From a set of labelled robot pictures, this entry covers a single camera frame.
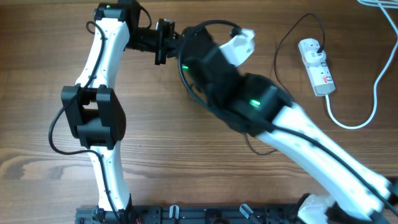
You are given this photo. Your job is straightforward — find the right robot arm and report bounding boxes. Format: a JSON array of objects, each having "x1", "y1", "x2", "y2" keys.
[{"x1": 178, "y1": 24, "x2": 397, "y2": 223}]

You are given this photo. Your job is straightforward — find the black charging cable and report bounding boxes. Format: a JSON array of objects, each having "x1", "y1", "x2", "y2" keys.
[{"x1": 244, "y1": 12, "x2": 326, "y2": 156}]

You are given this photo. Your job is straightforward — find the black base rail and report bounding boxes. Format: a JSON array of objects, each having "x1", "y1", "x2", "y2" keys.
[{"x1": 75, "y1": 204, "x2": 302, "y2": 224}]

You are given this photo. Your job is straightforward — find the white charger adapter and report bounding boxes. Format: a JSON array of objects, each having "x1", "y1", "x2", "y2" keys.
[{"x1": 302, "y1": 49, "x2": 326, "y2": 67}]

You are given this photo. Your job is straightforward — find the white cables at corner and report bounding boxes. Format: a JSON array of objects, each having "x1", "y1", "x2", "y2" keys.
[{"x1": 356, "y1": 0, "x2": 398, "y2": 9}]

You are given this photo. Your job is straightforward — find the white power strip cord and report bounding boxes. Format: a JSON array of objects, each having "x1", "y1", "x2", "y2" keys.
[{"x1": 325, "y1": 2, "x2": 398, "y2": 130}]

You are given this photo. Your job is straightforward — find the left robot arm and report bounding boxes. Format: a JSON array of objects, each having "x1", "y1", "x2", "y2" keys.
[{"x1": 56, "y1": 1, "x2": 179, "y2": 223}]

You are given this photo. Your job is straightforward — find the white power strip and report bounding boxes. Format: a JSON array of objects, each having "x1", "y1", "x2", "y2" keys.
[{"x1": 298, "y1": 39, "x2": 336, "y2": 96}]

